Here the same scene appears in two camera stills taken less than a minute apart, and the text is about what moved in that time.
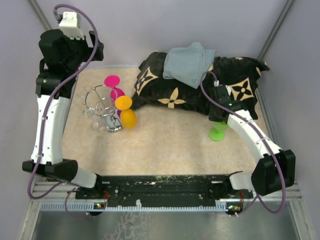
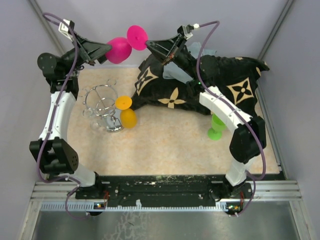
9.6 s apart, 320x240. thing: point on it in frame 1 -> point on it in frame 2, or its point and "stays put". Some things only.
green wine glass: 217,133 stays put
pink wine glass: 113,81 -> 122,48
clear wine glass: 96,123 stays put
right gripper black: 212,117 -> 163,50
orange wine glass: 128,117 stays put
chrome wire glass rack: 101,100 stays put
